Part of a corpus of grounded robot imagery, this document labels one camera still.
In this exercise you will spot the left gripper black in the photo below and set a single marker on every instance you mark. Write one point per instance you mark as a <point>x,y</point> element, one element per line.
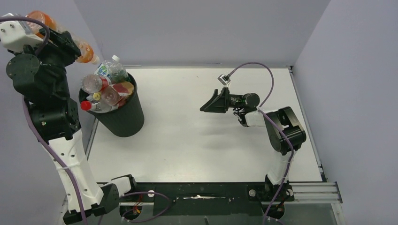
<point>61,43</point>

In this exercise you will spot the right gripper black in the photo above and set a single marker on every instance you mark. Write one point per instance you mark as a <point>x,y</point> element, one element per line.
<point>218,106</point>

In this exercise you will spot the orange drink bottle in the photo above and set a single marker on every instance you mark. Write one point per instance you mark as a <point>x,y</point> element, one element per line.
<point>87,53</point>

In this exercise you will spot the clear bottle blue green label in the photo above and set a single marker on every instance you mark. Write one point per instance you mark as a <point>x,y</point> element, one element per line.
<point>102,69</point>

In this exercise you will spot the yellow juice bottle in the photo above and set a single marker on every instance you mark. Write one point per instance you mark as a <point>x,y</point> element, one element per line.
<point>96,96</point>

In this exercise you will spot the clear bottle dark green label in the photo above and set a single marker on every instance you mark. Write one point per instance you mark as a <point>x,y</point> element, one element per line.
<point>118,74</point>

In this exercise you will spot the black ribbed plastic bin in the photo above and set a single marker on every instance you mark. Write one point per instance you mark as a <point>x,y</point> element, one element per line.
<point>127,120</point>

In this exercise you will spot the clear bottle red blue label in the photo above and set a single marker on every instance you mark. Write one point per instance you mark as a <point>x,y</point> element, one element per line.
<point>94,83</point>

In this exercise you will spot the red gold label bottle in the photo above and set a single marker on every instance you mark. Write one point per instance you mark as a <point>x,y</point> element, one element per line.
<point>115,93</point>

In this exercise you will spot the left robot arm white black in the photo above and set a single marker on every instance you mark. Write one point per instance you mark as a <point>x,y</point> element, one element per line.
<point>38,72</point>

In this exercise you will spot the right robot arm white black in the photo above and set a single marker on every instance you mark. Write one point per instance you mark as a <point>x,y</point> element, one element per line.
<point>285,132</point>

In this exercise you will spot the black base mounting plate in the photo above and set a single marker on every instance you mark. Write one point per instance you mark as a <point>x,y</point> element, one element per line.
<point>204,199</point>

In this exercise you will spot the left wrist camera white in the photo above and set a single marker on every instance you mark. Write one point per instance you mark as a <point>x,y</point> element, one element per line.
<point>17,31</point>

